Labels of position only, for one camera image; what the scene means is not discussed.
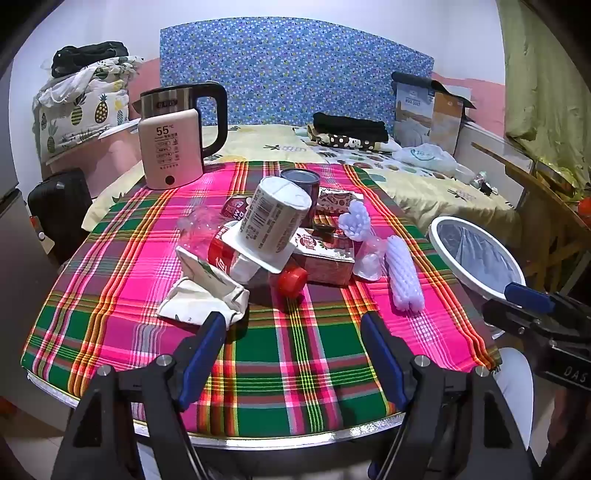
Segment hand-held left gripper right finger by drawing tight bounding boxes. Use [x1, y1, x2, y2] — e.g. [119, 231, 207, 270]
[360, 313, 532, 480]

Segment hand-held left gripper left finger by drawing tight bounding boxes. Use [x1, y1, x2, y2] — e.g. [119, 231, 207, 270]
[58, 311, 229, 480]

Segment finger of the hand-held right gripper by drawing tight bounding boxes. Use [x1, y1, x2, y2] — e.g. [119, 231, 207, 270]
[481, 299, 571, 346]
[504, 281, 591, 325]

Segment long lavender foam net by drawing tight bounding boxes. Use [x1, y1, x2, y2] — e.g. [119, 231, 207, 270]
[385, 235, 426, 315]

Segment clear plastic cup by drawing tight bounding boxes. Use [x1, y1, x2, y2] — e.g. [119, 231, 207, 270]
[353, 235, 387, 282]

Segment red white strawberry carton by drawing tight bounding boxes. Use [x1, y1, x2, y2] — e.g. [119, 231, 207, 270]
[290, 227, 356, 285]

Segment white trash bin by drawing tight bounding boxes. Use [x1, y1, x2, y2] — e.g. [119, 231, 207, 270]
[428, 216, 534, 416]

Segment red label cola bottle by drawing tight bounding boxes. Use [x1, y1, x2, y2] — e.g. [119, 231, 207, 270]
[205, 233, 309, 297]

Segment clear plastic bottle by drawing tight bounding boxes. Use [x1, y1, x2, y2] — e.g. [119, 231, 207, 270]
[178, 205, 232, 260]

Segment heart shaped lavender foam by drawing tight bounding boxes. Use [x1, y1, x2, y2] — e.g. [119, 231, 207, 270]
[338, 199, 372, 241]

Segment brown chocolate wrapper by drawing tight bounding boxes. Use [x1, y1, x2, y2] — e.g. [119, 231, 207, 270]
[311, 215, 341, 237]

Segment red printed drink can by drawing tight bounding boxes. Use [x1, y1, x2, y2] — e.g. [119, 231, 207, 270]
[222, 195, 254, 221]

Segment white paper yogurt cup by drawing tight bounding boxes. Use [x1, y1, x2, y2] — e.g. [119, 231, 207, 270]
[224, 176, 312, 274]

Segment brown patterned white carton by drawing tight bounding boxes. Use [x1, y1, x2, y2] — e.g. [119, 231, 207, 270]
[318, 187, 365, 215]

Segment maroon tin can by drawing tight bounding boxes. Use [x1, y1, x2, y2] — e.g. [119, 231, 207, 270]
[281, 168, 320, 223]

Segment person's right forearm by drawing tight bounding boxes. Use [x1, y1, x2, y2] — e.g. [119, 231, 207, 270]
[540, 383, 591, 480]

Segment wooden folding table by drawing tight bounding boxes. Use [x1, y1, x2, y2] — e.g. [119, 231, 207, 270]
[471, 141, 591, 296]

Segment pink green plaid tablecloth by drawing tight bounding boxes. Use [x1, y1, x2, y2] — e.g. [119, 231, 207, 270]
[21, 159, 502, 439]

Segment round table with metal rim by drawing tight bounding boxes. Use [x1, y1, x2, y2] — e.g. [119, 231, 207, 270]
[25, 369, 502, 453]

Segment shiny yellow bag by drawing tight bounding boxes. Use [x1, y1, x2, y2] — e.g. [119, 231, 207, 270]
[536, 157, 580, 192]

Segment yellow bed sheet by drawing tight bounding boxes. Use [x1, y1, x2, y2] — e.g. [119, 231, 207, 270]
[83, 124, 522, 232]

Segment translucent plastic bag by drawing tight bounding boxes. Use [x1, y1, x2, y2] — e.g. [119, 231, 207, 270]
[392, 143, 459, 175]

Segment open cardboard box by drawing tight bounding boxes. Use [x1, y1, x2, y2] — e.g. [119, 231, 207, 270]
[392, 71, 476, 155]

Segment white fruit print quilt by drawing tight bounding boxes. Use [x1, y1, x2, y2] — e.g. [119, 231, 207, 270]
[295, 124, 462, 177]

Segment grey refrigerator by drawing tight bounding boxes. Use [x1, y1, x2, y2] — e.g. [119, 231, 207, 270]
[0, 185, 61, 402]

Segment white warmer device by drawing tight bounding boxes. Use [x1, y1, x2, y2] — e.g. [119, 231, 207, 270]
[137, 109, 205, 191]

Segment green curtain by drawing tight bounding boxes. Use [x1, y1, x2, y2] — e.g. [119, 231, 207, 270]
[496, 0, 591, 185]

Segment black suitcase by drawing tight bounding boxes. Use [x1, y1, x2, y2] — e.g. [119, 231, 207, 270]
[28, 167, 93, 265]

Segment brown polka dot cloth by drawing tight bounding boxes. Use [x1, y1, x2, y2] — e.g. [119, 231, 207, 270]
[307, 127, 393, 151]

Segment pink storage box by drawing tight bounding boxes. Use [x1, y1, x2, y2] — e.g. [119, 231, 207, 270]
[44, 122, 145, 195]

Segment black folded clothes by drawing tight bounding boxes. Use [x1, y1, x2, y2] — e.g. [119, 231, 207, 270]
[311, 112, 389, 141]

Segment steel electric kettle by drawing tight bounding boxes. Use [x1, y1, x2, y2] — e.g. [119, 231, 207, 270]
[133, 83, 229, 162]

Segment pineapple print storage bag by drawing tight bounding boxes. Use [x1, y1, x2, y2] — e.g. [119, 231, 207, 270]
[33, 55, 141, 155]

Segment blue floral headboard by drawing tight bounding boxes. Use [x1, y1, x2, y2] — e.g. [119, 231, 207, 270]
[159, 17, 435, 127]

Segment white plastic bag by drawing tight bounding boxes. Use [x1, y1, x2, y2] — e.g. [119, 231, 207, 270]
[37, 69, 93, 104]

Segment black clothes pile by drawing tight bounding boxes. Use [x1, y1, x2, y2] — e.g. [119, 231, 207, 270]
[51, 41, 129, 78]

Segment white bed frame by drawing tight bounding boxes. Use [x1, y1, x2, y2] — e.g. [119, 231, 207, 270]
[455, 120, 536, 185]

